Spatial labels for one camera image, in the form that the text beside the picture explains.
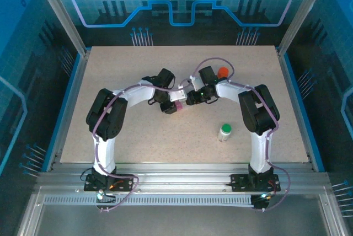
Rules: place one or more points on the grey metal lower frame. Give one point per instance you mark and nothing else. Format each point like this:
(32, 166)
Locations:
(179, 222)

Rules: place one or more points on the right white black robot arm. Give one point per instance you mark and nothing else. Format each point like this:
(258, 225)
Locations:
(259, 153)

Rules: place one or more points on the aluminium frame post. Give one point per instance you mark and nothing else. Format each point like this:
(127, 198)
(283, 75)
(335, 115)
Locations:
(61, 12)
(303, 12)

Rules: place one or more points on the white pill bottle green cap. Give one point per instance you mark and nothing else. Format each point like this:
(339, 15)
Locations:
(224, 134)

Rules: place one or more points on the aluminium cross beam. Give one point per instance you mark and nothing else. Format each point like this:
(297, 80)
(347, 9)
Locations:
(179, 175)

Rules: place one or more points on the orange pill bottle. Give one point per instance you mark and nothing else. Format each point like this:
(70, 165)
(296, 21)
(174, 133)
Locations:
(222, 72)

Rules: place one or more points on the orange bottle cap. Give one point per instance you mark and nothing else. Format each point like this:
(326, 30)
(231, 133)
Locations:
(222, 70)

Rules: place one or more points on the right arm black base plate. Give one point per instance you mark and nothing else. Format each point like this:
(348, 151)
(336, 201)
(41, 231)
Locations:
(238, 183)

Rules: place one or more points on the blue table edge strip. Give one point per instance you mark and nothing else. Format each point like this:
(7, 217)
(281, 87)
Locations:
(296, 95)
(69, 95)

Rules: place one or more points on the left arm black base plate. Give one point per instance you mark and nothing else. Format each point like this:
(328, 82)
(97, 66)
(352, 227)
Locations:
(127, 183)

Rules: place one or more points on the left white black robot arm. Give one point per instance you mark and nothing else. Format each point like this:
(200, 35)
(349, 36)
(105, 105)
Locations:
(106, 153)

